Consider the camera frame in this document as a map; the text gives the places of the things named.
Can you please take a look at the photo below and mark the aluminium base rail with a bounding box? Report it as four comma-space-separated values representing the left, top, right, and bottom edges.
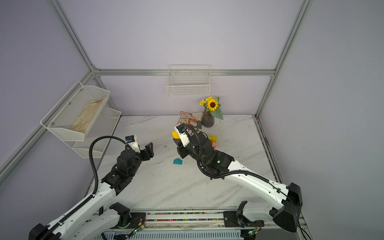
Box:
55, 207, 313, 240

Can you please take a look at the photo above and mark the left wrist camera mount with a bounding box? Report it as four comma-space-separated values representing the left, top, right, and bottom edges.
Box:
125, 135, 141, 153

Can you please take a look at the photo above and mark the dark ribbed glass vase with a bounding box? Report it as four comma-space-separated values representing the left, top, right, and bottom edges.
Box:
201, 108, 215, 128

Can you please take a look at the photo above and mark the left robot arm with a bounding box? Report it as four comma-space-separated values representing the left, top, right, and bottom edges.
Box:
29, 143, 154, 240

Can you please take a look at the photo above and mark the aluminium cage frame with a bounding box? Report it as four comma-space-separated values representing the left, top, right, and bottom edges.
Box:
0, 0, 313, 187

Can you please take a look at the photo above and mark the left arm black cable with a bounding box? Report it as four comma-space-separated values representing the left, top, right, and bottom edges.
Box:
38, 135, 128, 240

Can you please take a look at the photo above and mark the yellow sunflower bouquet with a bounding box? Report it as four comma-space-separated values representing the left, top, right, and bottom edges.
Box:
200, 96, 224, 120

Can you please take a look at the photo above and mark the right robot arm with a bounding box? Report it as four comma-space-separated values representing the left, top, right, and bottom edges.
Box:
173, 133, 303, 233

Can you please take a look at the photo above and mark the beige cloth in shelf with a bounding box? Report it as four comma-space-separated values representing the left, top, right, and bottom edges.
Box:
70, 98, 105, 134

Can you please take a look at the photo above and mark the teal block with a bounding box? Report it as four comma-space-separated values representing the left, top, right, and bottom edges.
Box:
173, 158, 183, 165

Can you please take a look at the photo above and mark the white wire wall basket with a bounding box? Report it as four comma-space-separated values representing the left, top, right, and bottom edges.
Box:
166, 65, 211, 97

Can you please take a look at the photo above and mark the orange white work glove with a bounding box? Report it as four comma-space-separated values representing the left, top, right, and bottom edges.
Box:
178, 111, 198, 127

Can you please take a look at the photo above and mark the green white work glove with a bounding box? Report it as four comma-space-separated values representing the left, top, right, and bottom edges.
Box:
192, 112, 203, 130

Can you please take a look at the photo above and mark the white two-tier mesh shelf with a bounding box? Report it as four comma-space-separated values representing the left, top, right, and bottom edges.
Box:
40, 81, 121, 159

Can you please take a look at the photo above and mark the yellow long block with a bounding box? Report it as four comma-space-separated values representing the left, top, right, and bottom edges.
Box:
171, 131, 180, 139

